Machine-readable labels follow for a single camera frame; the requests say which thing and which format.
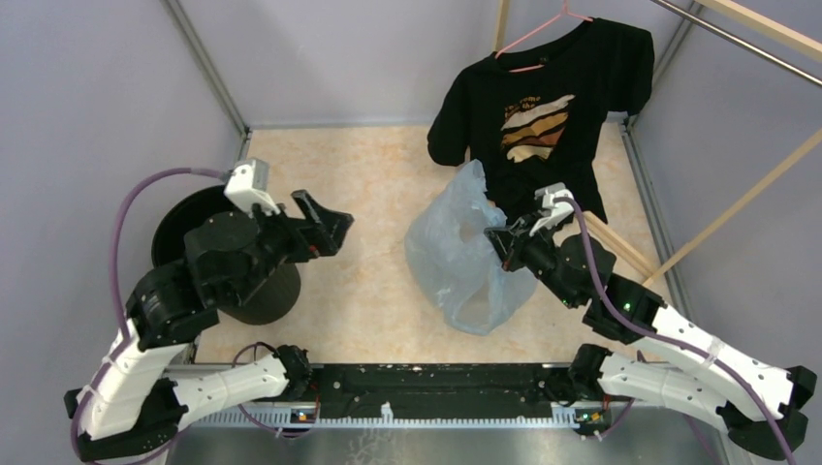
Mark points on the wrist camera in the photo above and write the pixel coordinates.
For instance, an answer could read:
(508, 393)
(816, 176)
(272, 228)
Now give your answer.
(247, 186)
(552, 207)

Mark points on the blue plastic trash bag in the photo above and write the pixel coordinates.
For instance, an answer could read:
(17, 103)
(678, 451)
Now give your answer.
(455, 265)

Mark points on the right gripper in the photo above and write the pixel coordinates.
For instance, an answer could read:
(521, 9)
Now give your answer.
(510, 247)

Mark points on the pink clothes hanger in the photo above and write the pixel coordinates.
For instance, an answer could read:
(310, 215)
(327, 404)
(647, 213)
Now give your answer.
(564, 11)

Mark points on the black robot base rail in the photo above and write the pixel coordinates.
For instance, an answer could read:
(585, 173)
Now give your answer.
(429, 391)

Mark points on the black trash bin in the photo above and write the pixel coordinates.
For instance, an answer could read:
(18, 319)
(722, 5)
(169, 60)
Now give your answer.
(273, 301)

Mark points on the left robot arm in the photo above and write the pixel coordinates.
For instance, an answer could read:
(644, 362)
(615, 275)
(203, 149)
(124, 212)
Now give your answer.
(131, 408)

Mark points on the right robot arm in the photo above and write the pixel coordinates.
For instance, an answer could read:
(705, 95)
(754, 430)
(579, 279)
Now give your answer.
(756, 405)

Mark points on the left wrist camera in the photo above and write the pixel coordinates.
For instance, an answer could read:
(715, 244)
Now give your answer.
(247, 186)

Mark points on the metal rack rod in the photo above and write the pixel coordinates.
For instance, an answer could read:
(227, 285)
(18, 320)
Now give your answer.
(738, 42)

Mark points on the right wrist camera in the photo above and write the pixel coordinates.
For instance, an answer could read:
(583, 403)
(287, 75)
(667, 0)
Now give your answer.
(552, 207)

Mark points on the wooden rack frame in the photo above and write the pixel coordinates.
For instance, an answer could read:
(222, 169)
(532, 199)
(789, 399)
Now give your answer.
(722, 126)

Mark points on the black printed t-shirt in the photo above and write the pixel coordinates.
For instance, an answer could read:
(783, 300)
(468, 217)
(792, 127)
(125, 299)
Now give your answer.
(533, 118)

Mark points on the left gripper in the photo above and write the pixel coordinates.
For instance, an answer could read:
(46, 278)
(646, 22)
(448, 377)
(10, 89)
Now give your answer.
(323, 232)

